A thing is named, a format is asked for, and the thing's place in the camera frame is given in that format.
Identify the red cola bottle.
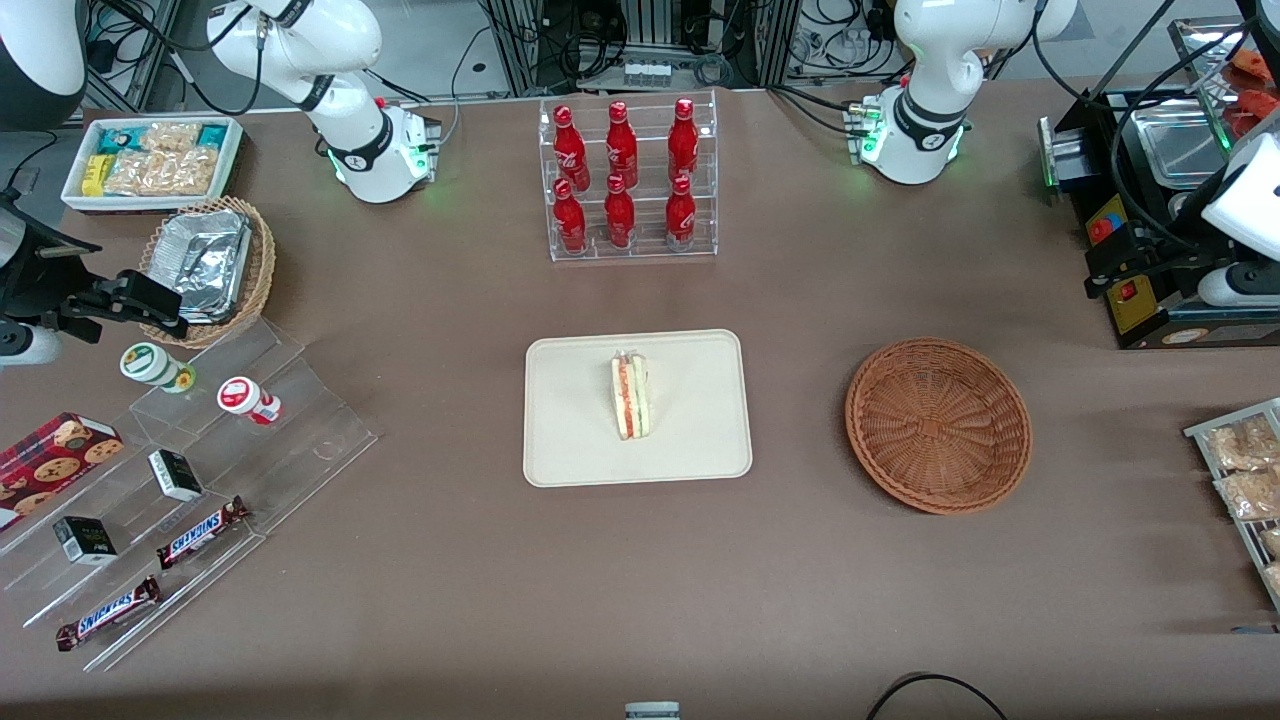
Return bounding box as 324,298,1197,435
604,174,637,249
553,180,589,254
605,100,639,189
667,98,700,183
553,105,590,191
665,176,697,246

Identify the red cookie box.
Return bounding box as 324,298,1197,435
0,412,126,531

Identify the snickers chocolate bar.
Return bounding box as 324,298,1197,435
156,497,251,571
55,576,163,652

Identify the white rectangular snack bin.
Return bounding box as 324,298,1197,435
62,115,244,213

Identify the clear bagged snack pack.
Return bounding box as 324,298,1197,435
1205,415,1280,471
1215,468,1280,521

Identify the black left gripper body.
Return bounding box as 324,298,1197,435
1084,220,1237,301

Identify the clear acrylic stepped display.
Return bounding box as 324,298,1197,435
0,315,379,673

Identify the clear bag of crackers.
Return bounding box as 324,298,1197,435
105,122,218,197

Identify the clear acrylic bottle rack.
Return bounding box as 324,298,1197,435
538,90,719,263

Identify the aluminium foil tray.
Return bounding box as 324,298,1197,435
148,208,253,326

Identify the light wicker basket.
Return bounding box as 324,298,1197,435
138,196,277,349

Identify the black food warmer machine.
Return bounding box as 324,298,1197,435
1038,15,1280,351

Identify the cream plastic tray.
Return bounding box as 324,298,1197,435
523,329,754,489

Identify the black floor cable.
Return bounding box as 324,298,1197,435
865,672,1011,720

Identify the metal snack tray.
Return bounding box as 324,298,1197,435
1185,398,1280,611

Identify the small black carton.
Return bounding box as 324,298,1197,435
148,449,204,503
53,516,119,566

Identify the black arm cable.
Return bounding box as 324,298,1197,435
1030,0,1280,251

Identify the steel warmer pan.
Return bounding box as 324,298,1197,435
1130,105,1233,191

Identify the red lid yogurt cup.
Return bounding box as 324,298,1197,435
217,376,283,427

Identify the triangular sandwich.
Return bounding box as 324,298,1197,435
610,350,651,442

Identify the green lid yogurt cup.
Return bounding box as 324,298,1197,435
120,342,197,394

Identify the round brown wicker basket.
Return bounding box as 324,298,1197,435
845,338,1033,516

